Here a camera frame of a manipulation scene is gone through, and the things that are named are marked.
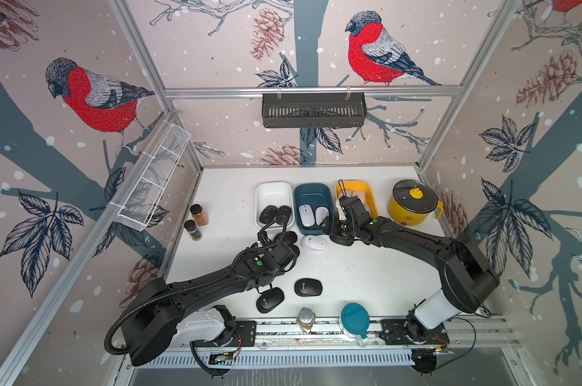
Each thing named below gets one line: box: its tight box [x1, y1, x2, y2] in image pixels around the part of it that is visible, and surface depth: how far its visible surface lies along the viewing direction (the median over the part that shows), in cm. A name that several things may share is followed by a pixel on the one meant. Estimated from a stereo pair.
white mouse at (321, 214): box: [315, 205, 330, 226], surface depth 103 cm
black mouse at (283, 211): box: [276, 205, 292, 226], surface depth 103 cm
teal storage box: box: [293, 183, 336, 236], surface depth 106 cm
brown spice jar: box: [189, 203, 209, 227], surface depth 97 cm
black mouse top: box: [273, 230, 299, 245], surface depth 97 cm
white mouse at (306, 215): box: [298, 203, 316, 228], surface depth 102 cm
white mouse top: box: [300, 234, 328, 251], surface depth 94 cm
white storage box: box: [254, 180, 296, 230], surface depth 108 cm
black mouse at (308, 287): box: [294, 278, 324, 297], surface depth 83 cm
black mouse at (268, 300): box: [255, 287, 286, 314], surface depth 80 cm
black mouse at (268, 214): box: [259, 205, 279, 225], surface depth 103 cm
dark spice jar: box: [183, 219, 203, 242], surface depth 92 cm
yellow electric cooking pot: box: [387, 185, 445, 226], surface depth 95 cm
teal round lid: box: [340, 302, 371, 340], surface depth 71 cm
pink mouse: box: [351, 190, 365, 204], surface depth 109 cm
